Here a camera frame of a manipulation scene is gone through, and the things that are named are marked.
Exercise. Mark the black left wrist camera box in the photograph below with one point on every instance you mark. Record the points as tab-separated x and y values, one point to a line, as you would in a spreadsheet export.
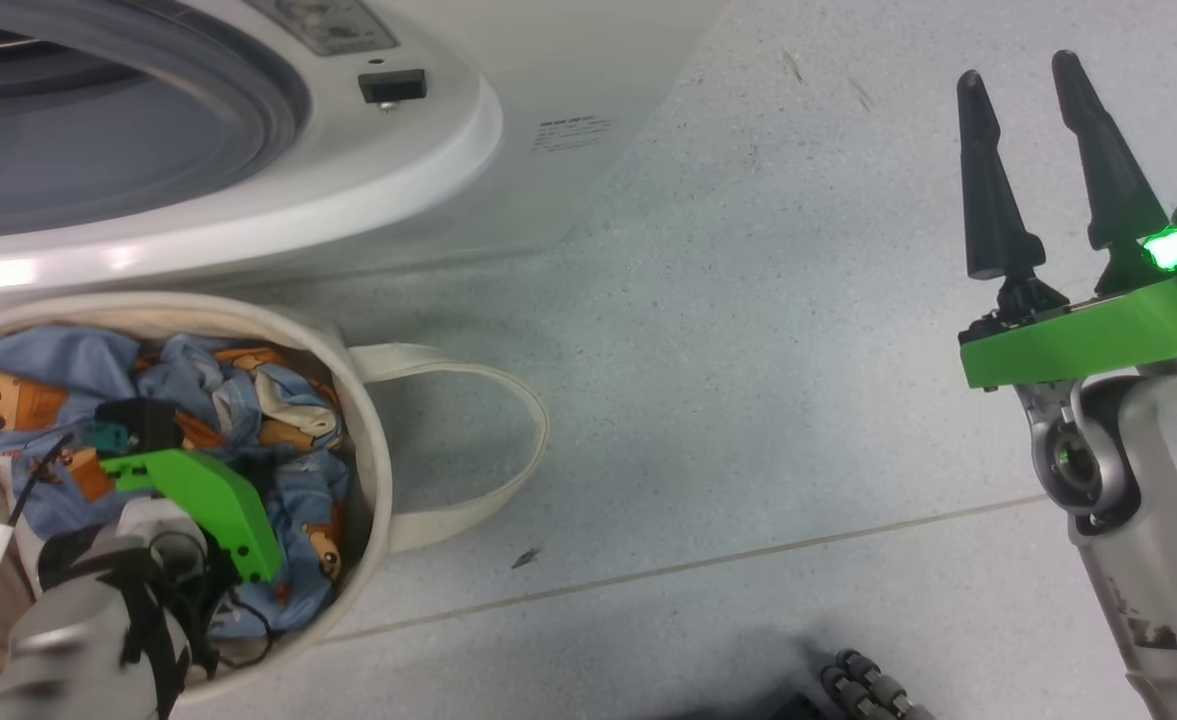
143	420

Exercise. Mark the white front-load washing machine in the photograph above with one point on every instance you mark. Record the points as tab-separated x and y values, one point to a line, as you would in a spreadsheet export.
468	200

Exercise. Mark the cream canvas laundry basket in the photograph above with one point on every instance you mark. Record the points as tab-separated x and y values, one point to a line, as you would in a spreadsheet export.
448	510

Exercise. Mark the blue cartoon print garment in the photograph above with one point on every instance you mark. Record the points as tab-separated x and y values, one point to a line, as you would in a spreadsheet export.
28	370

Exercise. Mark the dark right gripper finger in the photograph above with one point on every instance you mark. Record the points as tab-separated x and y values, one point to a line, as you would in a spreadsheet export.
1108	180
993	200

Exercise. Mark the grey rubber door gasket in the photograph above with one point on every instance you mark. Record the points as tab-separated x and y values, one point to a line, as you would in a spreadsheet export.
238	120

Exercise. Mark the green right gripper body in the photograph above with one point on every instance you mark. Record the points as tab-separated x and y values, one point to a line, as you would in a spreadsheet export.
1078	345

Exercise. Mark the grey robot base wheel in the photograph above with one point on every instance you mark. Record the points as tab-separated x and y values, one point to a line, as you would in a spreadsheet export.
873	690

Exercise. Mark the grey instruction sticker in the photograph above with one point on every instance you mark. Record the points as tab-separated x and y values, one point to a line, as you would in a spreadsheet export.
333	25

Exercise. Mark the small printed text label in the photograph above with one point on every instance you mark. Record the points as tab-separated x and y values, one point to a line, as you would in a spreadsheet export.
572	134

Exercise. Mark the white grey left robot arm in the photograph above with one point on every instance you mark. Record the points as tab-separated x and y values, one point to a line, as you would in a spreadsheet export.
68	630

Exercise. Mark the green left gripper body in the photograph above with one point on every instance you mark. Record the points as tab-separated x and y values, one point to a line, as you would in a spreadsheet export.
213	500

